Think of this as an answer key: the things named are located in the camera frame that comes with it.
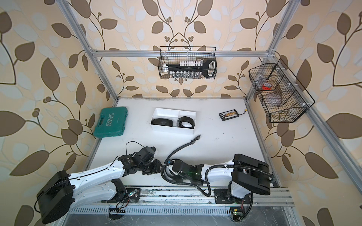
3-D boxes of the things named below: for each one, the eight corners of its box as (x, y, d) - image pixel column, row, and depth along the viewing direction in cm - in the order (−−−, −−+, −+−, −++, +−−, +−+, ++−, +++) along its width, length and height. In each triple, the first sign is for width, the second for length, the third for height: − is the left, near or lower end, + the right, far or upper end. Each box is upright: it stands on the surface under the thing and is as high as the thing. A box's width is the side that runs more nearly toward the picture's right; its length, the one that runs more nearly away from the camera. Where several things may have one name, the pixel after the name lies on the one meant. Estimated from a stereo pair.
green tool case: (92, 137, 99) (88, 133, 95) (106, 109, 116) (103, 105, 112) (121, 137, 99) (118, 133, 95) (131, 109, 116) (129, 105, 112)
